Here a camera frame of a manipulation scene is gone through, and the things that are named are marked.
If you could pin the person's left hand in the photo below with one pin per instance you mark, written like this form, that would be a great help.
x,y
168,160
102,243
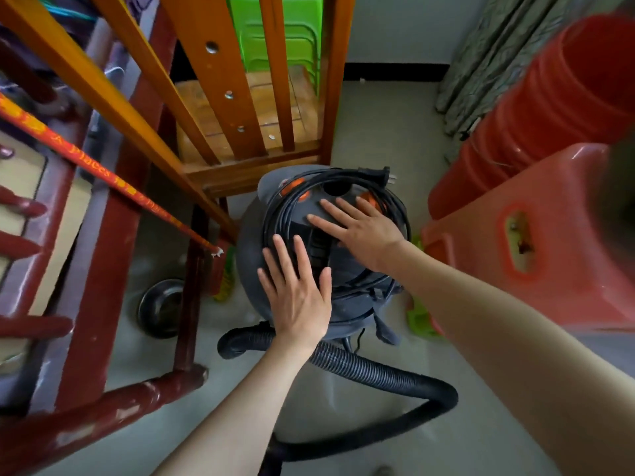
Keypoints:
x,y
298,302

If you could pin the person's right hand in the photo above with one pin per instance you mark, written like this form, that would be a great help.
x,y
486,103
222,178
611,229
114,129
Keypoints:
x,y
367,233

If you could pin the grey vacuum cleaner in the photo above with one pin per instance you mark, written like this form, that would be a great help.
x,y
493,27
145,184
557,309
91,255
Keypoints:
x,y
253,223

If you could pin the person's right forearm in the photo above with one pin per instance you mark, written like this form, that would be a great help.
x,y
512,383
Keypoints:
x,y
526,352

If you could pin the person's left forearm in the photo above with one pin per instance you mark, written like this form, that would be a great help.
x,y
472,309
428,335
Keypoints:
x,y
238,421

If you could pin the tiled floor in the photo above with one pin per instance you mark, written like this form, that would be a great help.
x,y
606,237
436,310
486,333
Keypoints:
x,y
387,124

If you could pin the steel bowl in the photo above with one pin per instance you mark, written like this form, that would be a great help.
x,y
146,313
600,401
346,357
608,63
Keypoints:
x,y
159,310

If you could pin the dark red wooden railing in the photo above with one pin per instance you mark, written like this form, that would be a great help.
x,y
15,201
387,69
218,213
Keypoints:
x,y
99,292

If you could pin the wooden chair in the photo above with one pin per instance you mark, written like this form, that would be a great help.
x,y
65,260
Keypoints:
x,y
218,74

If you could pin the patterned curtain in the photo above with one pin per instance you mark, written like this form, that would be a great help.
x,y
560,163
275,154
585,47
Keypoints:
x,y
506,54

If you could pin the stack of red stools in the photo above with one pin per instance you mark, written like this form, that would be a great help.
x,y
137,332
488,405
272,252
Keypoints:
x,y
556,104

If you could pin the steel pot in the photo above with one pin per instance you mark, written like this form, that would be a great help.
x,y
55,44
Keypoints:
x,y
623,193

